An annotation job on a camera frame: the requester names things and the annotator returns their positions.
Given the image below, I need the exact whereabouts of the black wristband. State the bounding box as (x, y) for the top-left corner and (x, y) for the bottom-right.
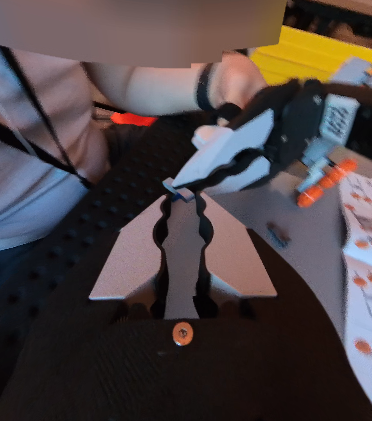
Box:
(195, 62), (220, 112)

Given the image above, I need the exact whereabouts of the black lanyard strap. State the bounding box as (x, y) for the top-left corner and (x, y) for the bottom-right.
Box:
(0, 44), (93, 190)

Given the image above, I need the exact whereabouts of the person's left hand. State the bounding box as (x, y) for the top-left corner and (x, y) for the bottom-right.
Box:
(210, 54), (269, 114)

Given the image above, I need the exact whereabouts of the person's light shirt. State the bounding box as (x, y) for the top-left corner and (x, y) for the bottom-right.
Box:
(0, 39), (111, 259)

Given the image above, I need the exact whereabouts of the small grey blue building piece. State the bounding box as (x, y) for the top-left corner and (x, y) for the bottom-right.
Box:
(162, 178), (195, 203)

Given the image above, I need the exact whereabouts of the red strap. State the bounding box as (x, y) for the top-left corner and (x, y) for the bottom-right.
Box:
(110, 111), (159, 128)

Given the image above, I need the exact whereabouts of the white instruction sheet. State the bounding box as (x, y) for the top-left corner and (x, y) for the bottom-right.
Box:
(338, 170), (372, 421)

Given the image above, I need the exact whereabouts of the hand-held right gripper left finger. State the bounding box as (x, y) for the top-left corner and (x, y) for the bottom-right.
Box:
(89, 194), (173, 318)

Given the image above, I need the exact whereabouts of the small dark building piece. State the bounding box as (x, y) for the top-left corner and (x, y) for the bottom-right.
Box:
(266, 222), (291, 248)

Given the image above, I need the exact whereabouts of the yellow plastic bin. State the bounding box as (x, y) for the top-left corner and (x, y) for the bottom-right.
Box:
(249, 26), (372, 87)

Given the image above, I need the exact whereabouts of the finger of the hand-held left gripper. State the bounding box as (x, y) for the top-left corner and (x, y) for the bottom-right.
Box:
(172, 109), (275, 191)
(202, 155), (272, 196)

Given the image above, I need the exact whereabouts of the black perforated panel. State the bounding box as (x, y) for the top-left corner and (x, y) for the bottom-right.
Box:
(0, 113), (208, 333)

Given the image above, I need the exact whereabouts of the person's left forearm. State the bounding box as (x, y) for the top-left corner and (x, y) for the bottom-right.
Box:
(82, 62), (206, 116)

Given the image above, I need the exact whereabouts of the grey orange building-block model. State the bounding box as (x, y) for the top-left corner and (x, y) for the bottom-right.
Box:
(295, 54), (372, 209)

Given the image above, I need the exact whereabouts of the grey desk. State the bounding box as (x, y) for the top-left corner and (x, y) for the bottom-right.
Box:
(162, 158), (349, 337)

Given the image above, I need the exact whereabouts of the black shoulder strap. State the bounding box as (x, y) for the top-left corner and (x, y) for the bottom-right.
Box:
(0, 110), (78, 175)

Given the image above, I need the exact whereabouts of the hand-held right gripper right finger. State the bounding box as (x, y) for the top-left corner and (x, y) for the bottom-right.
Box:
(195, 192), (278, 318)

